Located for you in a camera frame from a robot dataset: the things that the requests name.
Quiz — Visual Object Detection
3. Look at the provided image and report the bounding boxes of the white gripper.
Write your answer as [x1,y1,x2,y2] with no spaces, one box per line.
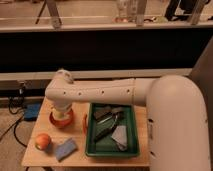
[51,103,71,120]

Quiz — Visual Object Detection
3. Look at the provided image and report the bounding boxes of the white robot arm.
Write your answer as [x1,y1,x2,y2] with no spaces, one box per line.
[45,69,211,171]

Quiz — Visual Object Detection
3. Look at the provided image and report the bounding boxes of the red bowl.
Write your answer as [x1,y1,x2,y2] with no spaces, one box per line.
[49,108,74,128]

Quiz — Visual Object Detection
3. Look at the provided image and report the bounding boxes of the blue box on floor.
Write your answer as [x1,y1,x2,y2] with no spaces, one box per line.
[24,103,41,121]

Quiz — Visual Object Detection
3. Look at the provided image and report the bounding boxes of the red apple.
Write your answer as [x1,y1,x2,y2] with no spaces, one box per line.
[35,133,51,150]

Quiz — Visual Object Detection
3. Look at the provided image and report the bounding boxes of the dark sponge block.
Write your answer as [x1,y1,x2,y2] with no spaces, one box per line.
[93,106,111,120]

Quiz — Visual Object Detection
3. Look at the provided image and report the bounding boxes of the blue sponge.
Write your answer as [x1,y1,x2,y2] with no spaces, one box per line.
[55,138,77,161]

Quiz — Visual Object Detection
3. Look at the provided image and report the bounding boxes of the dark tool in tray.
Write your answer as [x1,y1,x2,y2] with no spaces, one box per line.
[93,112,125,143]

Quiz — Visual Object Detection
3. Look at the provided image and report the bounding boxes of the green plastic tray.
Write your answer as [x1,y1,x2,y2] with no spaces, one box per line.
[85,103,140,158]

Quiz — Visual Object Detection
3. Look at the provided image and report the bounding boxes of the grey cloth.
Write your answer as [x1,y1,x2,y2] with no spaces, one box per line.
[111,125,127,151]

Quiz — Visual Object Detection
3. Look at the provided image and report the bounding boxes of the black cable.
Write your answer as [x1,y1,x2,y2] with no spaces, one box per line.
[0,96,28,148]

